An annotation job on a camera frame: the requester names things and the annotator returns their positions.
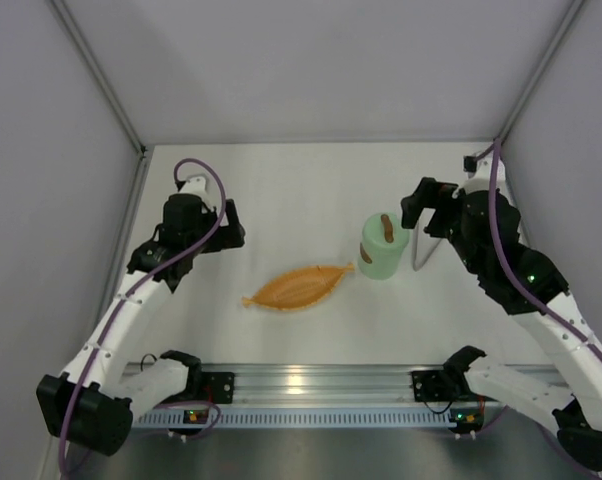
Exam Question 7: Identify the metal serving tongs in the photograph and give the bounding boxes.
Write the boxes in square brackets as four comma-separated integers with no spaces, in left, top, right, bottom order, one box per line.
[410,224,442,272]

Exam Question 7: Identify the green lid with wooden handle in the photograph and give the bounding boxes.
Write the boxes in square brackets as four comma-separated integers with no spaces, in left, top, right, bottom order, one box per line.
[362,212,410,252]

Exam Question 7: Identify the green cylindrical lunch container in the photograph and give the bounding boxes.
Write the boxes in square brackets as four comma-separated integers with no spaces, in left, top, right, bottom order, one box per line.
[358,236,410,280]

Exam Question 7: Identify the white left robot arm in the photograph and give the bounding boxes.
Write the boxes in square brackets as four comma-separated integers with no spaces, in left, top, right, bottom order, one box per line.
[36,193,245,456]

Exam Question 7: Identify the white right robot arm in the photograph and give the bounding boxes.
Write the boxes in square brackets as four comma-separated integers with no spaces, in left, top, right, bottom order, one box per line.
[401,177,602,472]

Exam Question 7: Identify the boat-shaped woven bamboo basket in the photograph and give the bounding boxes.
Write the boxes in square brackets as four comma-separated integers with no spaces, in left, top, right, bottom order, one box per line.
[241,262,355,312]

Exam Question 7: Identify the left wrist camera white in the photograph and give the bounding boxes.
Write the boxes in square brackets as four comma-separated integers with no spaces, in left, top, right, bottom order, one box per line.
[178,174,214,209]

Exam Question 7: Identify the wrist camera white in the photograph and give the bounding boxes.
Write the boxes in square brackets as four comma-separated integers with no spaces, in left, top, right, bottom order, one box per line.
[178,174,214,209]
[462,155,509,197]

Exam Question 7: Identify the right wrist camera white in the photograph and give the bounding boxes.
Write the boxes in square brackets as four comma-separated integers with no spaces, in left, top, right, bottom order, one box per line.
[462,155,509,197]

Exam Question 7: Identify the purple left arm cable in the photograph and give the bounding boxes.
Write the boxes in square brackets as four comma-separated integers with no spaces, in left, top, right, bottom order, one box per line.
[56,158,228,480]

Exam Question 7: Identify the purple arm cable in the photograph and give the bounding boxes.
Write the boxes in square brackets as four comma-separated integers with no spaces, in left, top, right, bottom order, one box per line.
[56,158,228,480]
[488,139,602,476]

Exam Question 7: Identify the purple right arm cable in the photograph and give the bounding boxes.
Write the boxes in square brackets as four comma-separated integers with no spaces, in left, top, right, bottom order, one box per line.
[488,139,602,476]

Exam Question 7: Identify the aluminium mounting rail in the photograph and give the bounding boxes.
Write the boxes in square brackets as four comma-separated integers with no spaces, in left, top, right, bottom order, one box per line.
[60,362,595,406]

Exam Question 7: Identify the slotted grey cable duct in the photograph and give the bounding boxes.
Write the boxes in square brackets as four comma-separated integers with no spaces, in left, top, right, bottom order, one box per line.
[145,408,487,430]

